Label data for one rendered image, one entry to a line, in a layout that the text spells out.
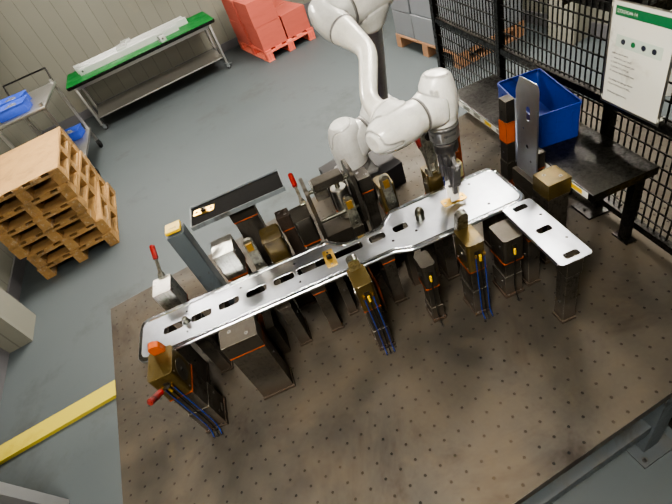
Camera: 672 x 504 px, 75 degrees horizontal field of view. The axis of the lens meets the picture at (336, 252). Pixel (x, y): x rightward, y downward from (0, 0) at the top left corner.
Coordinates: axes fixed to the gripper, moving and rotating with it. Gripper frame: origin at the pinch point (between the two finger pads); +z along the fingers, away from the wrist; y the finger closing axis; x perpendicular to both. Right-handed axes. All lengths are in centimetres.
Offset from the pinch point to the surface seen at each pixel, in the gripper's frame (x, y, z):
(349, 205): -32.9, -12.5, -2.1
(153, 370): -108, 20, -1
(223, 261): -81, -11, -3
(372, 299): -39.7, 22.0, 8.4
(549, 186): 23.7, 16.9, -0.1
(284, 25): 22, -542, 73
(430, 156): 0.0, -14.7, -5.7
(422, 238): -16.4, 9.3, 5.7
